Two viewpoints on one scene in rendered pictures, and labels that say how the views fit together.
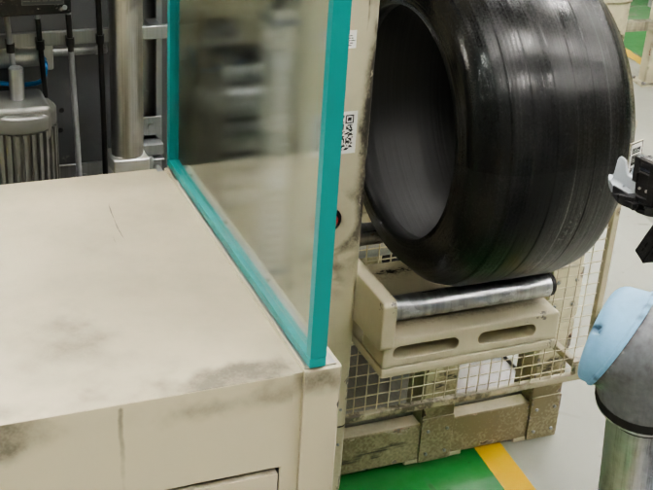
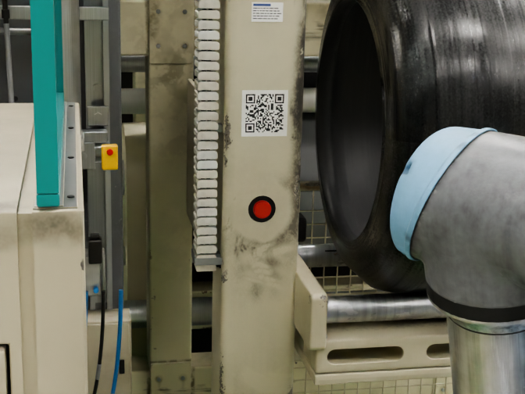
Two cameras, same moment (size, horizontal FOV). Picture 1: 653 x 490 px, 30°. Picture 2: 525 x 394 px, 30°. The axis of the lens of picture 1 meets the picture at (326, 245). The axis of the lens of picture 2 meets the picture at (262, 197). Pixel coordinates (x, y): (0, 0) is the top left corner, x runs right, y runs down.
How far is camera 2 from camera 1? 0.69 m
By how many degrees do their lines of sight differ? 17
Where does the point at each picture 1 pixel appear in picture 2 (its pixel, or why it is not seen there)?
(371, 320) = (304, 318)
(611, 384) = (427, 244)
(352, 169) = (284, 154)
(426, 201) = not seen: hidden behind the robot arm
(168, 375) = not seen: outside the picture
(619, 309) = (436, 141)
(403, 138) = (376, 166)
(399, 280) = not seen: hidden behind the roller
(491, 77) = (415, 40)
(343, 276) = (280, 274)
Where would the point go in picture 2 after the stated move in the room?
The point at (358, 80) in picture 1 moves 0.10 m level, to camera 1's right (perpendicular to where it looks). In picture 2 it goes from (287, 57) to (349, 60)
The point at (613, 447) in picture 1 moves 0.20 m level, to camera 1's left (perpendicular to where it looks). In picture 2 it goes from (455, 358) to (228, 331)
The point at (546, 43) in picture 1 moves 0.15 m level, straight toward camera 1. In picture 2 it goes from (478, 9) to (456, 16)
